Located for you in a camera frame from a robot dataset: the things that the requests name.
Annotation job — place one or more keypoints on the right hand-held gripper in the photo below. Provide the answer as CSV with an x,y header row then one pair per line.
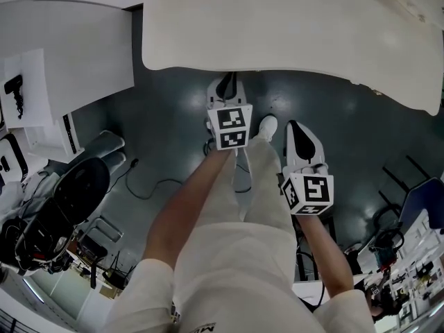
x,y
308,193

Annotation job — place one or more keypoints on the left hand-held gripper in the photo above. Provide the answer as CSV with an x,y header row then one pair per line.
x,y
230,127

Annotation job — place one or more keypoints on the white ornate dressing table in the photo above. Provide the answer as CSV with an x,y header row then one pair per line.
x,y
277,23

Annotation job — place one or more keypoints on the person's left forearm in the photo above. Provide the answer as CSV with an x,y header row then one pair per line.
x,y
187,206

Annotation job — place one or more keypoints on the person's right forearm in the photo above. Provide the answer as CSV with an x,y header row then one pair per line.
x,y
322,255

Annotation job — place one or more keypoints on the person's white shoe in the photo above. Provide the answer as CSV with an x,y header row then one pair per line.
x,y
268,127

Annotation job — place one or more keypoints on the person's white trousers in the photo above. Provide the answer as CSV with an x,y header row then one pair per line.
x,y
267,193

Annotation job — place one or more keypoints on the denim trousers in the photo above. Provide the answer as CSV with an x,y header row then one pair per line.
x,y
104,144

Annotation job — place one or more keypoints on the person's white shirt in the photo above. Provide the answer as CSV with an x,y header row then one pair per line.
x,y
236,276

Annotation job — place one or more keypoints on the cluttered white table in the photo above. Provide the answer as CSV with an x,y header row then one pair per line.
x,y
426,241

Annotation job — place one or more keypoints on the white desk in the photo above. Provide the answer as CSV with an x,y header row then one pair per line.
x,y
69,57

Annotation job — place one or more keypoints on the black round chair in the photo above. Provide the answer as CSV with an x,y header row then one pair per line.
x,y
83,189

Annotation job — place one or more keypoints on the black hair dryer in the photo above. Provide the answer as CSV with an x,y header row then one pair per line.
x,y
14,83

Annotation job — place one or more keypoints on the large white black appliance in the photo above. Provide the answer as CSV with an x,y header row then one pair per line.
x,y
14,158

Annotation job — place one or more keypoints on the blue chair black frame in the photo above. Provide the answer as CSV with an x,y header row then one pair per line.
x,y
423,200

